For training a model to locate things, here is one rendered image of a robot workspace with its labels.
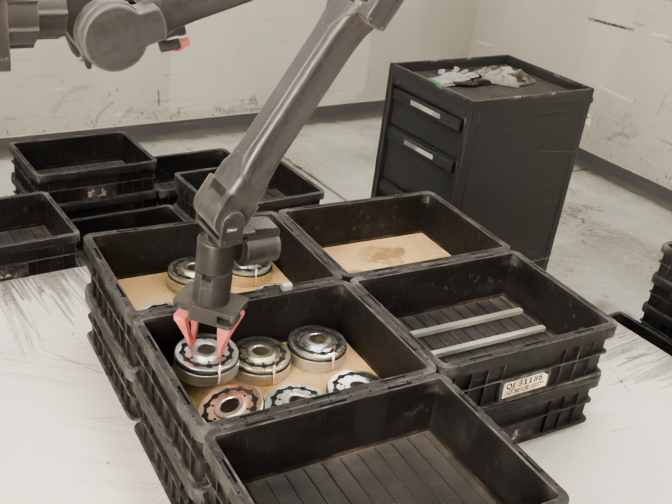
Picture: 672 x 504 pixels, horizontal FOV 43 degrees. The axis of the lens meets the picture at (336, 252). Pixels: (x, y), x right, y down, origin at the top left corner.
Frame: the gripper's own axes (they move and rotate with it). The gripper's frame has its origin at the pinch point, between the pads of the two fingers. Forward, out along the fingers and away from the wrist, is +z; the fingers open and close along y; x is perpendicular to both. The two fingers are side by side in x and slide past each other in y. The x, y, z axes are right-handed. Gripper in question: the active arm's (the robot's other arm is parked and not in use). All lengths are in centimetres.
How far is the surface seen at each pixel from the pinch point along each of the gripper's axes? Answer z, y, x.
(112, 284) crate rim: -2.2, 20.2, -6.4
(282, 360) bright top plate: 4.0, -10.6, -7.9
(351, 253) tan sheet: 7, -10, -56
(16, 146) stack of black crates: 35, 118, -122
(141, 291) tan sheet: 7.8, 22.2, -21.5
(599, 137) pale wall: 65, -81, -384
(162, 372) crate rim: -2.3, 1.9, 12.0
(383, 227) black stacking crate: 4, -14, -67
